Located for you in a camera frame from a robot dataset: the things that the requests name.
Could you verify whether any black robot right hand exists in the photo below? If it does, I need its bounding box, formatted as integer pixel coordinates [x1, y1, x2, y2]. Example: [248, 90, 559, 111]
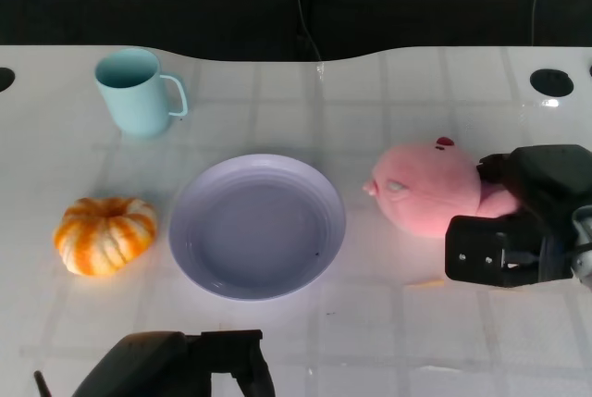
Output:
[444, 143, 592, 290]

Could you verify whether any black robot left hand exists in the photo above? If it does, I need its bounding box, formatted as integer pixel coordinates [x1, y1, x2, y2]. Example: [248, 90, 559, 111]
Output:
[68, 329, 277, 397]

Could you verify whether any pink plush doll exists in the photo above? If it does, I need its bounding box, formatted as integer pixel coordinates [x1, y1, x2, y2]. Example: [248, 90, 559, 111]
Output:
[363, 136, 523, 239]

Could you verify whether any lavender round plate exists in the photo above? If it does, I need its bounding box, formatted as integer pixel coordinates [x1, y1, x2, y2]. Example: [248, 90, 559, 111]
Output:
[168, 153, 347, 301]

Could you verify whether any thin black antenna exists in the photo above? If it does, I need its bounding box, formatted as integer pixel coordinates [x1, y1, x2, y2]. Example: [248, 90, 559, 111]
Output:
[33, 370, 55, 397]

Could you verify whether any orange white striped pumpkin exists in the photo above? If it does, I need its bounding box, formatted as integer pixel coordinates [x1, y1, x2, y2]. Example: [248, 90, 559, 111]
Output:
[53, 196, 159, 277]

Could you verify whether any light blue handled cup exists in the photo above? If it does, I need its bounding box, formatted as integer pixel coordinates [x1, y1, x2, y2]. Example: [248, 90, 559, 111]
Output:
[94, 47, 190, 140]

